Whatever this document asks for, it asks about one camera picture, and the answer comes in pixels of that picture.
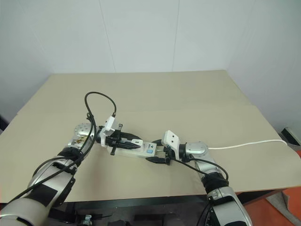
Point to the small metal caster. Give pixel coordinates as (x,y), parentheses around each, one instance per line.
(87,220)

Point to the dark object at wall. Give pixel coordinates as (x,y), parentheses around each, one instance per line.
(2,123)

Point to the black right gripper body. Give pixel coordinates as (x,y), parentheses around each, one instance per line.
(169,155)

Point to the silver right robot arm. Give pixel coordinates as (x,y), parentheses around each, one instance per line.
(200,149)

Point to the black box with white edge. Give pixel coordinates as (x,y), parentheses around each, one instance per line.
(290,135)

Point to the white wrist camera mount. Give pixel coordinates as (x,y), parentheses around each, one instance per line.
(171,140)
(109,126)

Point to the white power strip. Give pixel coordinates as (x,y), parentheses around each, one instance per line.
(131,153)

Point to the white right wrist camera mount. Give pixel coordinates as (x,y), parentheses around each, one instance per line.
(171,140)

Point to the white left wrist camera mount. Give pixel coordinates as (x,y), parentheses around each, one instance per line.
(109,126)

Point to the black table frame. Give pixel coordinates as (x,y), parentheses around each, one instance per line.
(141,204)

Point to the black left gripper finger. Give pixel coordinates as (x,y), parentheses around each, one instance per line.
(129,135)
(128,146)

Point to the grey floor mat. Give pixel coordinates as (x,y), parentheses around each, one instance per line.
(289,204)

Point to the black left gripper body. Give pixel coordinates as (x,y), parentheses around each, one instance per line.
(116,140)

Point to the white charger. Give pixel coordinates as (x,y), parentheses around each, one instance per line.
(137,142)

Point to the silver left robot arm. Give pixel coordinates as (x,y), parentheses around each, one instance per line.
(47,188)

